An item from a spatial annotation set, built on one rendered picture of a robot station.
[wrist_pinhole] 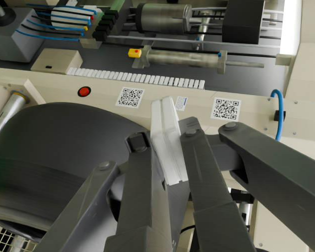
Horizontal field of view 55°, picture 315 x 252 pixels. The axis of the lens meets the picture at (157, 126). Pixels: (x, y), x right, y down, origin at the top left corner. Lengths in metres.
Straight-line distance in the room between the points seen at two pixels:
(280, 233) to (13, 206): 0.72
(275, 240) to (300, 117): 0.36
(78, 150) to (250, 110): 0.48
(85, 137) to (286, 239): 0.65
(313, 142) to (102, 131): 0.52
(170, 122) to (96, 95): 0.82
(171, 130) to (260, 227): 0.87
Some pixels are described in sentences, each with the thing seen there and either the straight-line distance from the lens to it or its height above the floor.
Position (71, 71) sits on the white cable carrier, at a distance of 1.11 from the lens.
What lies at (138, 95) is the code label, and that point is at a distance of 0.93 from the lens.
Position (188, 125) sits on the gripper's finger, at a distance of 0.17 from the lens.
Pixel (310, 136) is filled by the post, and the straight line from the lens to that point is 0.85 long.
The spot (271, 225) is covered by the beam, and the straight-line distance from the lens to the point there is 1.01.
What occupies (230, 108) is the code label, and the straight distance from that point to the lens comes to 0.87.
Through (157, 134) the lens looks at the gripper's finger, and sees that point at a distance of 0.15.
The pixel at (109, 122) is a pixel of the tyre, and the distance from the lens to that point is 0.68.
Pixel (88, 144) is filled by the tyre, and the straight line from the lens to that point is 0.65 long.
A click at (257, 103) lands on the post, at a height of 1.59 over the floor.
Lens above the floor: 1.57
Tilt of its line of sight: 16 degrees down
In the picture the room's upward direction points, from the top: 98 degrees clockwise
